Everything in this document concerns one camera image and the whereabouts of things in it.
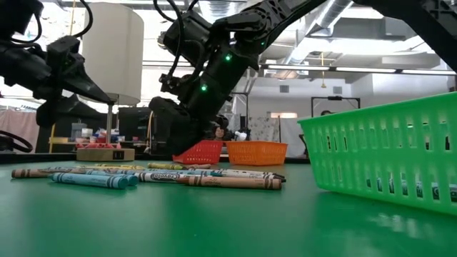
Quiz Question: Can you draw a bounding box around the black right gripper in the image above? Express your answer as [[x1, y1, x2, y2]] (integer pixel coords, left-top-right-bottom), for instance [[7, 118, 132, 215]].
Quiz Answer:
[[148, 49, 262, 156]]

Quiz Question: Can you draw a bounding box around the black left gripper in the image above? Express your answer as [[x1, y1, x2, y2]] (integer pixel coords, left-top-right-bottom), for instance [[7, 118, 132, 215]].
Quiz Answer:
[[35, 35, 114, 128]]

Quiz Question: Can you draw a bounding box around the red plastic basket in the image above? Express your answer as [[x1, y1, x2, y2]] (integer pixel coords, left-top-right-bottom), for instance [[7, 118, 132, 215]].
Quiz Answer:
[[172, 139, 225, 166]]

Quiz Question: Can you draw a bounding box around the person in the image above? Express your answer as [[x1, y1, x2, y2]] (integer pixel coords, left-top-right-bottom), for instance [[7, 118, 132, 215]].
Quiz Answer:
[[212, 127, 229, 142]]

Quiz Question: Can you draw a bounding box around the translucent storage box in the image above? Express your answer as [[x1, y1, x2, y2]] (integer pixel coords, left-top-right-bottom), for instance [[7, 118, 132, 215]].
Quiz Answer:
[[71, 123, 89, 141]]

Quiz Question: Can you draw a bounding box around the white background robot gripper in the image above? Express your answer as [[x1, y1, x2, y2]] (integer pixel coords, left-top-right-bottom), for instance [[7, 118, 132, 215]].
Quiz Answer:
[[233, 128, 251, 142]]

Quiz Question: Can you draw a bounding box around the black partition panel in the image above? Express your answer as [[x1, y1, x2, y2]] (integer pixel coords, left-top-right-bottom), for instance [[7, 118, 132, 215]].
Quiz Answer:
[[117, 106, 154, 155]]

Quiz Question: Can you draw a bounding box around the wooden lamp base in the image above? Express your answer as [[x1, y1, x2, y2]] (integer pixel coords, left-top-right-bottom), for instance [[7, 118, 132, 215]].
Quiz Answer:
[[76, 147, 136, 163]]

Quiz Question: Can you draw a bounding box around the orange plastic basket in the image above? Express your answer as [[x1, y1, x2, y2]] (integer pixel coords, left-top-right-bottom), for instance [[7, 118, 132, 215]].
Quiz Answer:
[[225, 141, 288, 167]]

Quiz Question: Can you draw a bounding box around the patterned white cloth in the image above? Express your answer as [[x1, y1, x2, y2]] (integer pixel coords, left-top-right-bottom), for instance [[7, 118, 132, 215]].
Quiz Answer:
[[248, 116, 281, 143]]

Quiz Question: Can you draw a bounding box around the pink cloth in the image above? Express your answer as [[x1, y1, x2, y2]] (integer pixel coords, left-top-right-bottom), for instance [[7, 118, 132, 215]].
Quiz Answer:
[[0, 109, 43, 151]]

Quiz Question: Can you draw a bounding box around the yellow ceiling pendant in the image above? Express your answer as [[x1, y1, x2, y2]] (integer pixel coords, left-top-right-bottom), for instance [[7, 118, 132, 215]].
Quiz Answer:
[[320, 52, 328, 89]]

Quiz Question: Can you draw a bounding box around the green plastic basket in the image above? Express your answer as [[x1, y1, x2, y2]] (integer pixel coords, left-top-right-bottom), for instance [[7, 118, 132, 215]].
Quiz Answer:
[[296, 91, 457, 217]]

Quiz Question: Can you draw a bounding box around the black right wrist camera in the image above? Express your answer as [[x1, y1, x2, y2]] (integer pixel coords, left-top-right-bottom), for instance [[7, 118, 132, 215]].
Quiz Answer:
[[159, 73, 192, 96]]

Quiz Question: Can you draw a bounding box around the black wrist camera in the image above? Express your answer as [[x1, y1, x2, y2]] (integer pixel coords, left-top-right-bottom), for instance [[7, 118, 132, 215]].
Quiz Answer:
[[0, 0, 44, 41], [159, 73, 192, 96]]

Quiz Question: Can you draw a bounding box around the black metal frame stand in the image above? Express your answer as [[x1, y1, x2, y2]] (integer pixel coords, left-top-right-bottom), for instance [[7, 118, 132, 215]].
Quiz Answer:
[[230, 91, 250, 141], [311, 95, 361, 119]]

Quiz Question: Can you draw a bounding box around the black table frame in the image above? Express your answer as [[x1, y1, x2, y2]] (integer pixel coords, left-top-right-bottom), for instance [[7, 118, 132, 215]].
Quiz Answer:
[[0, 152, 311, 166]]

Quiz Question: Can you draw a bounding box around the black cable loop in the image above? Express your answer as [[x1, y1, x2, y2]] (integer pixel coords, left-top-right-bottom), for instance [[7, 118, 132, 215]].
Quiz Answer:
[[0, 130, 34, 153]]

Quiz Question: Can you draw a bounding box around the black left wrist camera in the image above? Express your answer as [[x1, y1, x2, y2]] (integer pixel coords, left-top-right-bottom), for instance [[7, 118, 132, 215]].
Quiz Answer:
[[0, 0, 44, 41]]

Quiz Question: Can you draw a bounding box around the silver round ceiling duct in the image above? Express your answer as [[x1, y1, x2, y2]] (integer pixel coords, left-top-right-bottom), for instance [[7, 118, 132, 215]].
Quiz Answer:
[[285, 0, 358, 67]]

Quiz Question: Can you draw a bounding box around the ceiling light rail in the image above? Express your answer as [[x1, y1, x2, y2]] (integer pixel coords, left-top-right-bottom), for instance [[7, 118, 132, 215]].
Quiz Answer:
[[142, 60, 457, 76]]

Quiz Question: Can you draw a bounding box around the grey rectangular air duct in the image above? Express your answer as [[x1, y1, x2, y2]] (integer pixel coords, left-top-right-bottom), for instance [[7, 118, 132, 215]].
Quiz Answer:
[[342, 16, 422, 41]]

